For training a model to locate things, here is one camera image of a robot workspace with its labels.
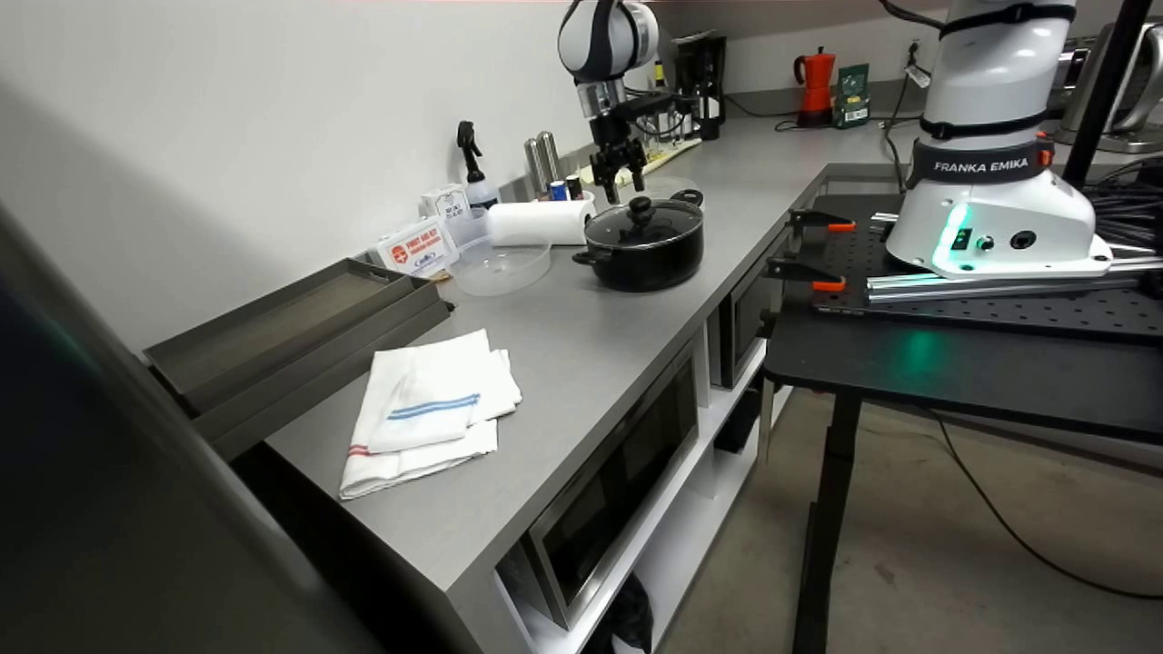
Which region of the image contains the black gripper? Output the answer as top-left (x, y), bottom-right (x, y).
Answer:
top-left (590, 104), bottom-right (657, 205)

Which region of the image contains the black cooking pot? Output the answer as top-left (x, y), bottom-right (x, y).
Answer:
top-left (572, 184), bottom-right (707, 293)

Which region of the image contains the red moka pot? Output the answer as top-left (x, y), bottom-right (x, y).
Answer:
top-left (791, 42), bottom-right (844, 132)

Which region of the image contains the yellowish cloth mat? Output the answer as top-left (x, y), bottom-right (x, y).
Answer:
top-left (641, 133), bottom-right (707, 178)

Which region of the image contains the steel canister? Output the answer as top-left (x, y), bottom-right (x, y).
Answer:
top-left (520, 133), bottom-right (550, 205)
top-left (533, 128), bottom-right (568, 196)

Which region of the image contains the white paper towel roll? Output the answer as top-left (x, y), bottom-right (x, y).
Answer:
top-left (485, 196), bottom-right (600, 254)

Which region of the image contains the black coffee machine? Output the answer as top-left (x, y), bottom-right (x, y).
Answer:
top-left (670, 32), bottom-right (729, 147)

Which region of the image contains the spray bottle with black trigger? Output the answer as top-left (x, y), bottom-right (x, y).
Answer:
top-left (453, 116), bottom-right (506, 218)

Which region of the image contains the small clear plastic bowl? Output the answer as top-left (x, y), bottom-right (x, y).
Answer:
top-left (448, 233), bottom-right (561, 305)

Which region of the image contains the small white box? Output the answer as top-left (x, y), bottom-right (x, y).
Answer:
top-left (416, 178), bottom-right (480, 254)

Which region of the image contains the small black built-in appliance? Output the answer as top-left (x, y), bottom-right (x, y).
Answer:
top-left (714, 258), bottom-right (785, 394)

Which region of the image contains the orange and black clamp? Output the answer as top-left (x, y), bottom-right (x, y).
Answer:
top-left (768, 258), bottom-right (854, 300)
top-left (785, 207), bottom-right (866, 241)

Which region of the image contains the red and white box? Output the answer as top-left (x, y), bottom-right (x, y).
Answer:
top-left (373, 213), bottom-right (462, 282)

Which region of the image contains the green box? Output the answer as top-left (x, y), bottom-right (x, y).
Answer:
top-left (833, 63), bottom-right (875, 133)

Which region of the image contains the folded white cloth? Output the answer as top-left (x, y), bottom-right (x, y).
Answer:
top-left (339, 327), bottom-right (527, 505)

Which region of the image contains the black microwave oven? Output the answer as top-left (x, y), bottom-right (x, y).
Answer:
top-left (525, 356), bottom-right (704, 627)

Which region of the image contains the white shelf cabinet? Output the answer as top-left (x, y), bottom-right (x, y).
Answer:
top-left (485, 258), bottom-right (795, 654)

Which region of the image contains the dark grey tray box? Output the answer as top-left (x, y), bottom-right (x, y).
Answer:
top-left (143, 254), bottom-right (459, 465)

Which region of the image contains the black perforated robot table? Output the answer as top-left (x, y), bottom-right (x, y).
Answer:
top-left (761, 161), bottom-right (1163, 654)

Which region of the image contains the black pole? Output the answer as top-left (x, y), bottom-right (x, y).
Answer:
top-left (1062, 0), bottom-right (1163, 191)

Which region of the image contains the black refrigerator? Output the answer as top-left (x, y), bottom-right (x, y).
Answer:
top-left (0, 205), bottom-right (383, 654)

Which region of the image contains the aluminium rail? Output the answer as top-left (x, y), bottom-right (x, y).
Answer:
top-left (863, 236), bottom-right (1163, 310)

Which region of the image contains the black floor cable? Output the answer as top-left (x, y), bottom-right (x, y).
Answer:
top-left (928, 414), bottom-right (1163, 607)

